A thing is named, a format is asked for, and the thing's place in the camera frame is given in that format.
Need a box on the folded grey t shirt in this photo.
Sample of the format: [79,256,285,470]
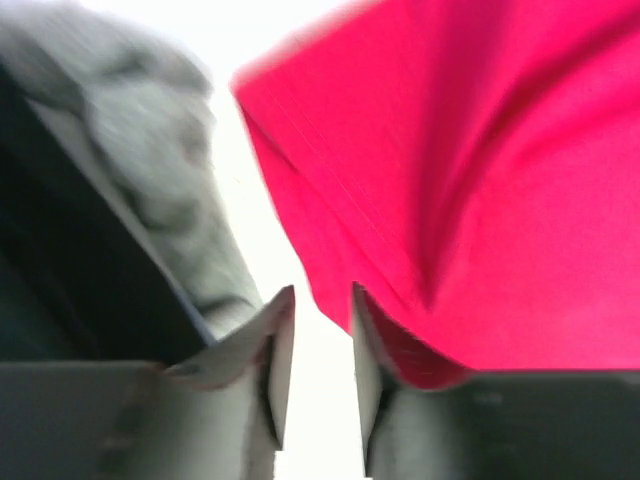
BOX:
[1,1,262,340]

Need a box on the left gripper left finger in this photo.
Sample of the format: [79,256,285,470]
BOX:
[1,286,295,480]

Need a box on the folded black t shirt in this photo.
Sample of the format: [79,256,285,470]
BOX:
[1,73,214,365]

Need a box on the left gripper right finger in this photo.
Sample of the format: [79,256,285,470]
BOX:
[352,285,639,479]

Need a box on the pink red t shirt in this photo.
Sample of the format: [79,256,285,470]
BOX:
[233,1,639,387]

